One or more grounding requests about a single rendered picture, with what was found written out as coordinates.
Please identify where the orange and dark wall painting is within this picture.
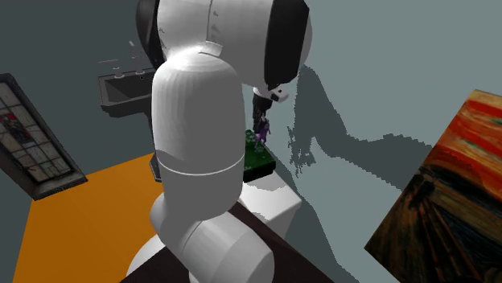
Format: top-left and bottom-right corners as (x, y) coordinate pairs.
(364, 88), (502, 283)

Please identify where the purple figure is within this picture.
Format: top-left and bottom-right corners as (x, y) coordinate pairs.
(253, 117), (272, 152)

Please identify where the dark sink with faucet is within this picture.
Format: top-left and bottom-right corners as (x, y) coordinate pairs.
(97, 39), (158, 119)

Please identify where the green flat box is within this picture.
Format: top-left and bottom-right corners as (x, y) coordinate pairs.
(149, 129), (277, 184)

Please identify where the stained glass window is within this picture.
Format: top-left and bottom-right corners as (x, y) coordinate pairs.
(0, 72), (88, 202)

